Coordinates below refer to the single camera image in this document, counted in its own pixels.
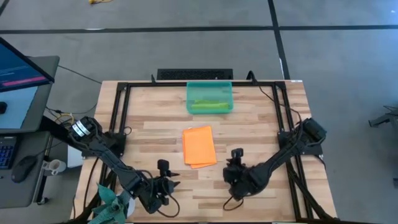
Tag white plant pot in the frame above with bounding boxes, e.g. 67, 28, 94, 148
116, 194, 137, 218

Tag black desk crossbar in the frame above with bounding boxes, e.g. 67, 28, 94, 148
39, 114, 74, 144

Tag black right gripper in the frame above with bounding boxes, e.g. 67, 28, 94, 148
223, 161, 259, 202

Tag tilted computer monitor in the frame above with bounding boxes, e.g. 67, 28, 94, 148
0, 36, 56, 93

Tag white box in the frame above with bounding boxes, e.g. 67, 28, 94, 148
67, 146, 85, 169

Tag left gripper camera cable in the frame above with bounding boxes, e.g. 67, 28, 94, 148
133, 169, 182, 218

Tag orange microfiber towel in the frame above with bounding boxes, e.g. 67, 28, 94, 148
182, 125, 218, 170

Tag black aluminium table frame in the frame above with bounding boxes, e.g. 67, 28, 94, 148
93, 80, 338, 224

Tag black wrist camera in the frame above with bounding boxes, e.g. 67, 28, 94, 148
231, 148, 244, 165
157, 159, 171, 177

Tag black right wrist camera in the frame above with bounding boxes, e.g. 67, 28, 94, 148
231, 148, 244, 165

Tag yellow looped cable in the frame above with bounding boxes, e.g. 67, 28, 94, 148
54, 113, 75, 125

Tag green microfiber towel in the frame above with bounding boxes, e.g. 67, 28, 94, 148
190, 99, 230, 110

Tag gripper camera cable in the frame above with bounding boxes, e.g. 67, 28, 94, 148
133, 169, 182, 218
223, 195, 246, 212

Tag teal plastic basket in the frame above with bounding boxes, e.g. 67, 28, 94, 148
185, 80, 234, 115

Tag black computer mouse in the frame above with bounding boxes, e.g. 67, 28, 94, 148
11, 155, 38, 184

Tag white plastic cup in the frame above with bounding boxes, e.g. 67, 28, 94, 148
42, 159, 67, 175

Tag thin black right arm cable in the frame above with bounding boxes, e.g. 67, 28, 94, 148
259, 85, 304, 125

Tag right gripper camera cable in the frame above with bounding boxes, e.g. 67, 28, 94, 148
223, 195, 246, 212

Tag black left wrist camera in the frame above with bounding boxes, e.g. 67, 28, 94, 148
157, 159, 171, 177

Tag teal artificial plant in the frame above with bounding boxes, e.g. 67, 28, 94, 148
88, 183, 131, 224

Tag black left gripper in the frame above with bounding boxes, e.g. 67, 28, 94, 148
139, 170, 182, 215

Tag black floor stand base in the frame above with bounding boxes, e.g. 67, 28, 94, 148
368, 105, 398, 128

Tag backlit keyboard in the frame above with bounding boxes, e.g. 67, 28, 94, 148
0, 136, 18, 170

